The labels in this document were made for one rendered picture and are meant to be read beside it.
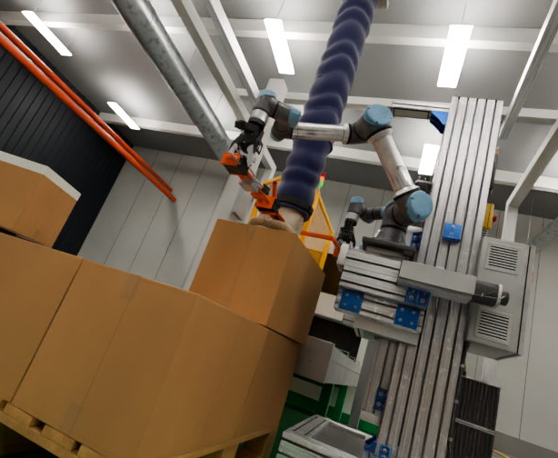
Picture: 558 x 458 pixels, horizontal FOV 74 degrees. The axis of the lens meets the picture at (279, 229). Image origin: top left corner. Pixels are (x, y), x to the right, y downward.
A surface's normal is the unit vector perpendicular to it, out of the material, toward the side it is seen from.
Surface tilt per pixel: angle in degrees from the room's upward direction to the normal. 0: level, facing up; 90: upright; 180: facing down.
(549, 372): 90
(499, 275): 90
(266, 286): 90
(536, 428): 90
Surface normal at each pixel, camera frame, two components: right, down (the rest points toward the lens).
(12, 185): 0.04, -0.30
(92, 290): -0.27, -0.39
